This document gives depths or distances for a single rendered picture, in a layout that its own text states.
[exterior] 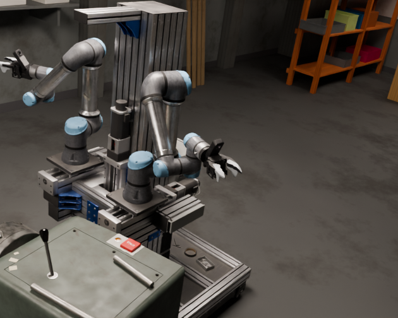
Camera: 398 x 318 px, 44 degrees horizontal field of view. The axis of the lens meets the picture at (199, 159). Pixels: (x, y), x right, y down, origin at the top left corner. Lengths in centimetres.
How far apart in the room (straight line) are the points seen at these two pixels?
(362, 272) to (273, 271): 78
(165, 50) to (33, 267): 120
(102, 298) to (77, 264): 20
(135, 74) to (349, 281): 257
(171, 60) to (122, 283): 119
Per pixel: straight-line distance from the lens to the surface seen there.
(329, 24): 836
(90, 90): 274
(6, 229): 214
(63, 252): 197
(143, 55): 243
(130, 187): 242
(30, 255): 197
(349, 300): 405
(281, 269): 412
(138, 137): 257
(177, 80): 225
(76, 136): 270
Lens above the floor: 247
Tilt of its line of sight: 26 degrees down
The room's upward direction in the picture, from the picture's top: 8 degrees clockwise
